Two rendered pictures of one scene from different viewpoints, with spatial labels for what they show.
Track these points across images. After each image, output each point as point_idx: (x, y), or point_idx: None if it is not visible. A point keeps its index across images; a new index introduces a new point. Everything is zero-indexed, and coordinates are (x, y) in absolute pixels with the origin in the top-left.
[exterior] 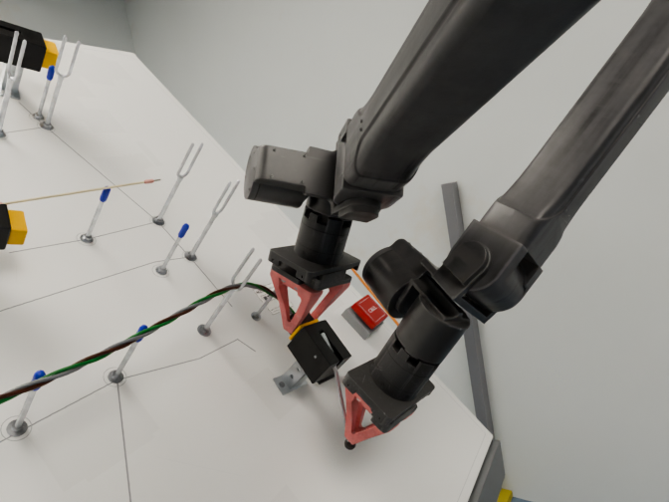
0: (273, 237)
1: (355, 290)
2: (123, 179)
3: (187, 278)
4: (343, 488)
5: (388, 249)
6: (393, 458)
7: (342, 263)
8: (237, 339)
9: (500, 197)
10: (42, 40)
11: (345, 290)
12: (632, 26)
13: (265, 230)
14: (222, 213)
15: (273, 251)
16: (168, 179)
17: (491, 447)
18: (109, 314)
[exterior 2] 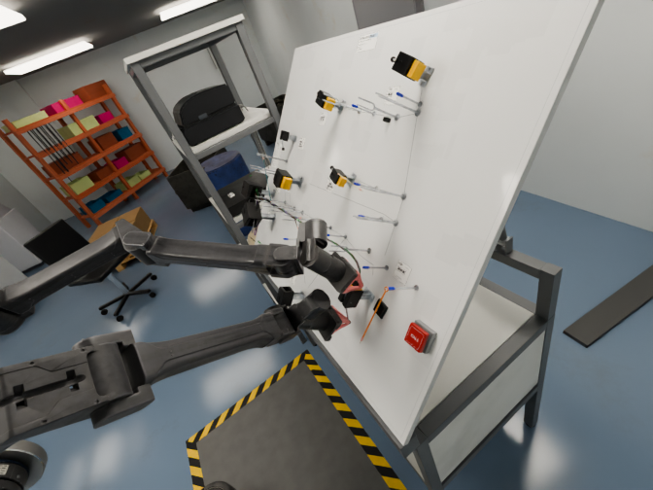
0: (449, 253)
1: (451, 332)
2: (415, 162)
3: (385, 229)
4: (348, 325)
5: (311, 294)
6: (363, 352)
7: (331, 282)
8: (373, 264)
9: (261, 316)
10: (406, 67)
11: (444, 323)
12: (179, 338)
13: (451, 245)
14: (439, 214)
15: (332, 253)
16: (437, 172)
17: (395, 437)
18: (358, 220)
